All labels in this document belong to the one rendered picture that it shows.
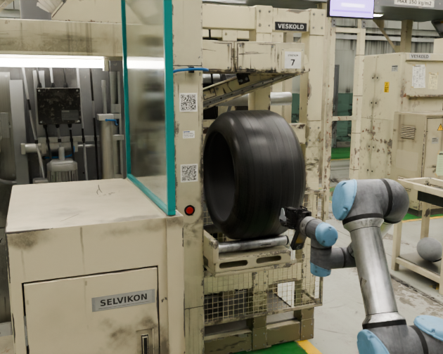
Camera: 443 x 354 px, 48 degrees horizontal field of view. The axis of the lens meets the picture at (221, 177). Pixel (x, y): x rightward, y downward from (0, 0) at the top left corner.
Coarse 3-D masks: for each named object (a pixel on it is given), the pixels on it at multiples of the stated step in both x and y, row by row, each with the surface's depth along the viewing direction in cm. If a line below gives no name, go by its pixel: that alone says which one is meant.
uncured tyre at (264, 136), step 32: (224, 128) 209; (256, 128) 203; (288, 128) 208; (224, 160) 249; (256, 160) 196; (288, 160) 200; (224, 192) 248; (256, 192) 196; (288, 192) 201; (224, 224) 216; (256, 224) 203
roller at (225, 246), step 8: (240, 240) 213; (248, 240) 214; (256, 240) 215; (264, 240) 216; (272, 240) 217; (280, 240) 218; (288, 240) 220; (224, 248) 209; (232, 248) 210; (240, 248) 212; (248, 248) 213; (256, 248) 215
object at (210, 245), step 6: (204, 234) 213; (204, 240) 212; (210, 240) 205; (216, 240) 204; (204, 246) 213; (210, 246) 205; (216, 246) 203; (204, 252) 213; (210, 252) 205; (216, 252) 204; (210, 258) 206; (216, 258) 204
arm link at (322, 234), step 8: (312, 224) 177; (320, 224) 174; (328, 224) 174; (312, 232) 175; (320, 232) 171; (328, 232) 171; (336, 232) 172; (312, 240) 175; (320, 240) 171; (328, 240) 171; (336, 240) 173
